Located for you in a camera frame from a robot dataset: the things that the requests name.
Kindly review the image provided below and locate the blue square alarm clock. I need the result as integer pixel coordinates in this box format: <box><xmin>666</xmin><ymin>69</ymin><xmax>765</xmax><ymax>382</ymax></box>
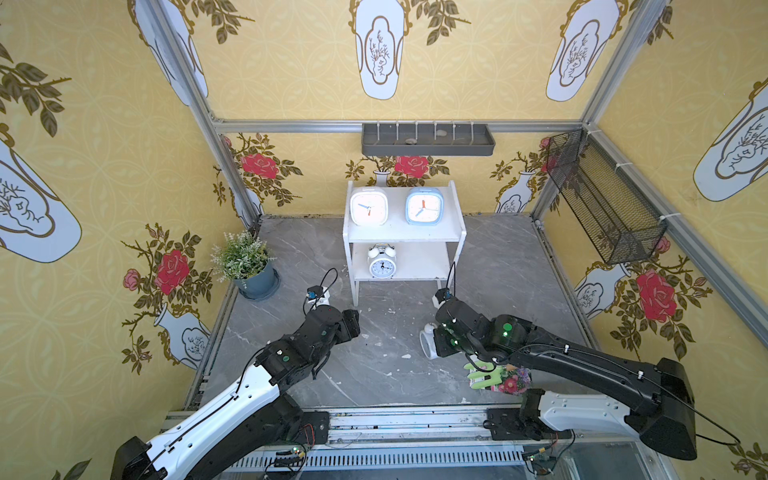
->
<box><xmin>405</xmin><ymin>187</ymin><xmax>445</xmax><ymax>226</ymax></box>

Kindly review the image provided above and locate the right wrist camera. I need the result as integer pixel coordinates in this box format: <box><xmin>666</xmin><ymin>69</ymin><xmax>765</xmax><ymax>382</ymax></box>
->
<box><xmin>432</xmin><ymin>288</ymin><xmax>453</xmax><ymax>309</ymax></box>

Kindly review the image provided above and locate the floral seed packet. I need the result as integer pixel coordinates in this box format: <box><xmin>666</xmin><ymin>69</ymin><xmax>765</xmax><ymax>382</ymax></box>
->
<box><xmin>491</xmin><ymin>365</ymin><xmax>532</xmax><ymax>395</ymax></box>

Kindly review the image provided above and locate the potted green plant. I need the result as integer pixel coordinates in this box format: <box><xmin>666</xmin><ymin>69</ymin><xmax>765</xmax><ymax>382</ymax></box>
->
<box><xmin>211</xmin><ymin>231</ymin><xmax>280</xmax><ymax>301</ymax></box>

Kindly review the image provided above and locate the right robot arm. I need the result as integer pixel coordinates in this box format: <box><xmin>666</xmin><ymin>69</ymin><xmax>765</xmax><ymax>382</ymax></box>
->
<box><xmin>431</xmin><ymin>288</ymin><xmax>697</xmax><ymax>461</ymax></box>

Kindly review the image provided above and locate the white two-tier shelf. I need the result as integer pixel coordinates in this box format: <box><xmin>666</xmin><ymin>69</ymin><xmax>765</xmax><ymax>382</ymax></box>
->
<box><xmin>342</xmin><ymin>181</ymin><xmax>467</xmax><ymax>305</ymax></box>

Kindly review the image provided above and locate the green garden hand fork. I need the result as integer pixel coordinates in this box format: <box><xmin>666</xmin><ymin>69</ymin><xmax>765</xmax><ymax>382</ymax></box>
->
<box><xmin>463</xmin><ymin>363</ymin><xmax>505</xmax><ymax>391</ymax></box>

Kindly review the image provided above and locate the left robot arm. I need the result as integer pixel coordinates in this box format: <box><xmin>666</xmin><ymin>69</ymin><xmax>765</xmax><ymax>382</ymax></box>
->
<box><xmin>111</xmin><ymin>305</ymin><xmax>360</xmax><ymax>479</ymax></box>

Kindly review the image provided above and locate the grey wall tray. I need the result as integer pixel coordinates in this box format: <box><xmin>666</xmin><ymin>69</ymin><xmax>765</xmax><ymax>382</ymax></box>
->
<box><xmin>361</xmin><ymin>121</ymin><xmax>496</xmax><ymax>157</ymax></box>

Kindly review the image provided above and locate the black wire mesh basket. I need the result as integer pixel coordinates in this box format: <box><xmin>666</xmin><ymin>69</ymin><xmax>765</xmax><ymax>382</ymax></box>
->
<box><xmin>545</xmin><ymin>130</ymin><xmax>667</xmax><ymax>265</ymax></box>

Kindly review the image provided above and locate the white square alarm clock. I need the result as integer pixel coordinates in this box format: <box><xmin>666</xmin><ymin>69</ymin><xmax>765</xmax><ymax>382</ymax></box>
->
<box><xmin>349</xmin><ymin>187</ymin><xmax>389</xmax><ymax>226</ymax></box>

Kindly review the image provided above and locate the white twin-bell clock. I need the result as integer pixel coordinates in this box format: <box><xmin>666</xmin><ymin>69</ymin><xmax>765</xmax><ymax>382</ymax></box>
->
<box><xmin>368</xmin><ymin>244</ymin><xmax>397</xmax><ymax>279</ymax></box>
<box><xmin>419</xmin><ymin>323</ymin><xmax>438</xmax><ymax>360</ymax></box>

